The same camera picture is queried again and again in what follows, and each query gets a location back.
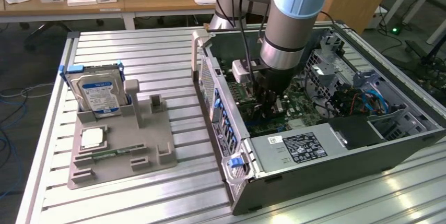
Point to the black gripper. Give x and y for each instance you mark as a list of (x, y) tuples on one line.
[(276, 81)]

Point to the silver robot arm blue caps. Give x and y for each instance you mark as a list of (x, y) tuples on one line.
[(288, 25)]

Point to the green motherboard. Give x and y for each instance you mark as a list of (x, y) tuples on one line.
[(299, 111)]

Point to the grey perforated disk bay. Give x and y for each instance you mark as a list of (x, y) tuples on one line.
[(323, 72)]

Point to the grey power supply unit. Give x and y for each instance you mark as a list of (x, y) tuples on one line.
[(271, 156)]

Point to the blue case latch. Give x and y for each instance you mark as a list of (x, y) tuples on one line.
[(233, 162)]

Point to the dark grey open PC case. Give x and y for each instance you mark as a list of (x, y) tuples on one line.
[(314, 182)]

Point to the hard disk in blue caddy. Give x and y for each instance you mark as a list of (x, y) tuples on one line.
[(100, 93)]

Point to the green RAM stick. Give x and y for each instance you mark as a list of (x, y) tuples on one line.
[(111, 152)]

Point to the grey plastic parts rack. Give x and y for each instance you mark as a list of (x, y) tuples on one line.
[(121, 166)]

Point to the silver CPU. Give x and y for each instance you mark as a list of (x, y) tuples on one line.
[(93, 138)]

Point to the black chair base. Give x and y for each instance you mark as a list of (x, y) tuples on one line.
[(34, 33)]

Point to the white paper card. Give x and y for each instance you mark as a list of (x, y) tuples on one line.
[(17, 0)]

